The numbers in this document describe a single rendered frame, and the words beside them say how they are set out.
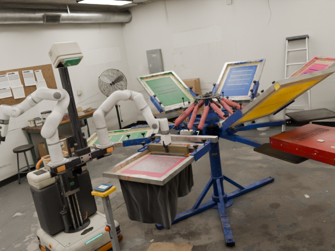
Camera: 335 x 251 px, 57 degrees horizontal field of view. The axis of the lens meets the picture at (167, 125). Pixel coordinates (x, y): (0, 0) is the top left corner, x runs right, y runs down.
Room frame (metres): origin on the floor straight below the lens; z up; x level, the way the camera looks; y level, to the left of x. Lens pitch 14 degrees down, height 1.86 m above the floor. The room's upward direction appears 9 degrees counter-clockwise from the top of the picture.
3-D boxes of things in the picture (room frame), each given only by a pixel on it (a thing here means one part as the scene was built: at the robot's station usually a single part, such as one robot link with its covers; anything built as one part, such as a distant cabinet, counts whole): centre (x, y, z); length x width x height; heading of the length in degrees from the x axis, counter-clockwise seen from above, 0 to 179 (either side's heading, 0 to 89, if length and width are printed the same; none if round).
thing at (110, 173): (2.48, 0.11, 0.97); 0.79 x 0.58 x 0.04; 145
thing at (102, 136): (2.62, 0.58, 1.21); 0.16 x 0.13 x 0.15; 43
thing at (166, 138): (2.59, 0.03, 1.12); 0.10 x 0.07 x 0.11; 145
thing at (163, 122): (2.61, 0.07, 1.25); 0.15 x 0.10 x 0.11; 88
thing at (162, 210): (2.24, 0.28, 0.74); 0.45 x 0.03 x 0.43; 55
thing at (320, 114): (3.29, -1.16, 0.91); 1.34 x 0.40 x 0.08; 85
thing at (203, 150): (2.52, -0.25, 0.98); 0.30 x 0.05 x 0.07; 145
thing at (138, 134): (3.42, 0.42, 1.05); 1.08 x 0.61 x 0.23; 85
